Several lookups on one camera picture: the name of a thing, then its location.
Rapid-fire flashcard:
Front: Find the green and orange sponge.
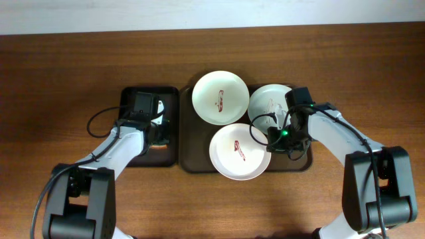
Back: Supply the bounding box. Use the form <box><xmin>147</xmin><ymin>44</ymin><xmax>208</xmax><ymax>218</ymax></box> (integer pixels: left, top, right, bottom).
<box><xmin>150</xmin><ymin>143</ymin><xmax>168</xmax><ymax>149</ymax></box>

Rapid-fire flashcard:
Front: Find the pale grey stained plate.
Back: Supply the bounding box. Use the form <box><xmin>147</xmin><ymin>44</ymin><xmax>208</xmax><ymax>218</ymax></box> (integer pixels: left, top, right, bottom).
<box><xmin>248</xmin><ymin>84</ymin><xmax>291</xmax><ymax>135</ymax></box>

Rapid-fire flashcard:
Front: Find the white plate with red stain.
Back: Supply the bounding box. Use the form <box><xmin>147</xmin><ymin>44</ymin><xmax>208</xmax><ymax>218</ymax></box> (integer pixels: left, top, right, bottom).
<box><xmin>209</xmin><ymin>123</ymin><xmax>272</xmax><ymax>181</ymax></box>

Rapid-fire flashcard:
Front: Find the cream plate with red stain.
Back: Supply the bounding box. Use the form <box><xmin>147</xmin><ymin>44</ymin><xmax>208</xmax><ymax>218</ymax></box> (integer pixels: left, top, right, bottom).
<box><xmin>191</xmin><ymin>70</ymin><xmax>250</xmax><ymax>125</ymax></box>

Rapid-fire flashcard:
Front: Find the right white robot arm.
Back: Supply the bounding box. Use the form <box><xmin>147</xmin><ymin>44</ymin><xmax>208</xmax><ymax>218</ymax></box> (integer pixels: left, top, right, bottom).
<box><xmin>267</xmin><ymin>104</ymin><xmax>418</xmax><ymax>238</ymax></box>

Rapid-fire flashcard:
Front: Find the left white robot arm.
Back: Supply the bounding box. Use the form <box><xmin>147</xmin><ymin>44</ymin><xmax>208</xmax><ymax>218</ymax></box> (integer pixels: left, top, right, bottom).
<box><xmin>37</xmin><ymin>96</ymin><xmax>165</xmax><ymax>239</ymax></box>

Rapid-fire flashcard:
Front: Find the small black tray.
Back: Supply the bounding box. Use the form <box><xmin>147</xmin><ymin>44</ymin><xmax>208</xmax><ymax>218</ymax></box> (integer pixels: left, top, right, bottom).
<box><xmin>119</xmin><ymin>86</ymin><xmax>179</xmax><ymax>167</ymax></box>

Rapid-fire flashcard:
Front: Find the large brown serving tray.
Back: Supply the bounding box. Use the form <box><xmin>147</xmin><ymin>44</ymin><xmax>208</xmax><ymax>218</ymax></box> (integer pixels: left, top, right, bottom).
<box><xmin>178</xmin><ymin>86</ymin><xmax>313</xmax><ymax>174</ymax></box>

